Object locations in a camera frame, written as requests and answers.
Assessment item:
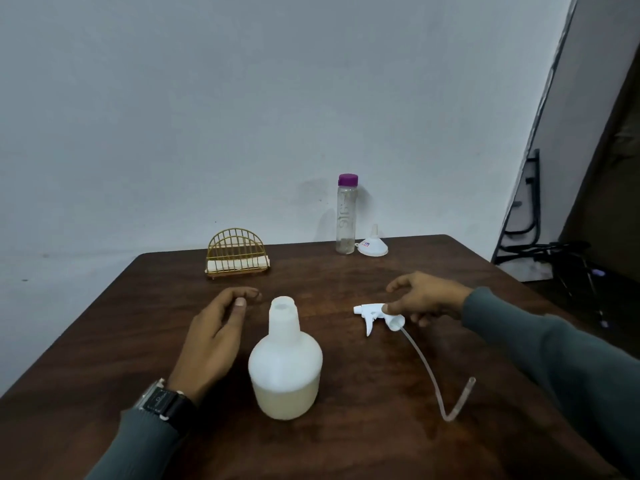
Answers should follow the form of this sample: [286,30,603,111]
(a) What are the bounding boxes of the person's left hand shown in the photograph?
[167,286,263,405]

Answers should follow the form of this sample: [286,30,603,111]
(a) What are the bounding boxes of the person's right hand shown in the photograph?
[381,271,475,329]

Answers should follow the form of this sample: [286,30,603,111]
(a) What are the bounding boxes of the white trigger sprayer head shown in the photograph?
[353,302,477,423]

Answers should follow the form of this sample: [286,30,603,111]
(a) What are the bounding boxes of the white plastic funnel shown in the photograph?
[355,223,389,258]

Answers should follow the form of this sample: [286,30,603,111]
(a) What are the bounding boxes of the white plastic spray bottle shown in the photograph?
[247,295,324,421]

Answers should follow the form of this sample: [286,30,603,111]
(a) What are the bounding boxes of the white paper napkin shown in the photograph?
[206,255,271,275]

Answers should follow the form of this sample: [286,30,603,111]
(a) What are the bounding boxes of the clear glass bottle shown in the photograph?
[335,184,359,255]

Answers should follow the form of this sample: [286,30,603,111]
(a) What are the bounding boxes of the person's left forearm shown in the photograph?
[85,407,183,480]

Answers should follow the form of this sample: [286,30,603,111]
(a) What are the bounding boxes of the person's right forearm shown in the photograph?
[461,286,640,478]

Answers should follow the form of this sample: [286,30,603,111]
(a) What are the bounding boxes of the dark wooden table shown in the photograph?
[0,234,623,480]

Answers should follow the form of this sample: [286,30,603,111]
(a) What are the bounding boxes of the black strap wristwatch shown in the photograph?
[132,378,199,435]

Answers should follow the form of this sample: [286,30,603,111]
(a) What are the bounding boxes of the gold wire napkin holder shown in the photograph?
[205,228,271,279]

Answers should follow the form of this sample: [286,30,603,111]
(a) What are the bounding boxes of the black folding chair frame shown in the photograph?
[492,148,543,265]

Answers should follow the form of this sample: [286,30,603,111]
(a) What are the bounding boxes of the dark wooden door frame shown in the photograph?
[557,44,640,283]

